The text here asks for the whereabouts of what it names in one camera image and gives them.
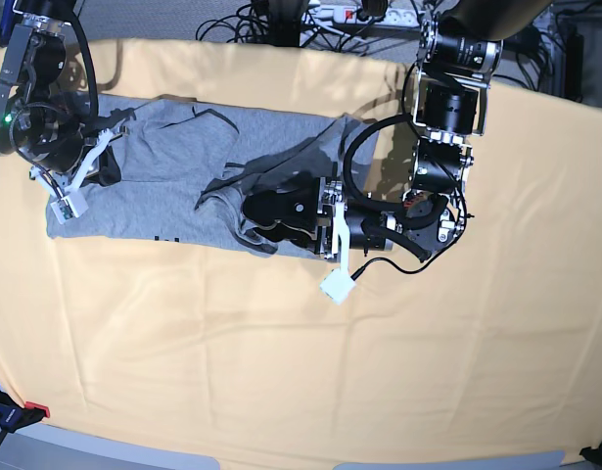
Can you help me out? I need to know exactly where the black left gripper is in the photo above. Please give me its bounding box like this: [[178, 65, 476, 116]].
[[242, 177, 395, 259]]

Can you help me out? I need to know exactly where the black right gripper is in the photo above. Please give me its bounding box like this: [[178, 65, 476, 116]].
[[69, 129, 121, 189]]

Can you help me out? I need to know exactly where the grey t-shirt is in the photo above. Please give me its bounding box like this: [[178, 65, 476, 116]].
[[46, 95, 365, 258]]

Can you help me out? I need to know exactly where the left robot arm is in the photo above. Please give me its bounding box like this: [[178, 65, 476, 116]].
[[242, 1, 549, 263]]

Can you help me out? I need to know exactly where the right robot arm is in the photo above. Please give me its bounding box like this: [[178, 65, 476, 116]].
[[0, 1, 121, 196]]

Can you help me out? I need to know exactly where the white power strip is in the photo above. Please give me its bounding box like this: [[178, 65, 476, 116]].
[[306, 3, 420, 30]]

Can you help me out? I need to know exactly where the yellow table cloth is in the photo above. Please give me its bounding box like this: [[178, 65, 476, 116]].
[[0, 37, 602, 465]]

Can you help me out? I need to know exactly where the blue red clamp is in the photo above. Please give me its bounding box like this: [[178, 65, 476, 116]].
[[0, 391, 50, 434]]

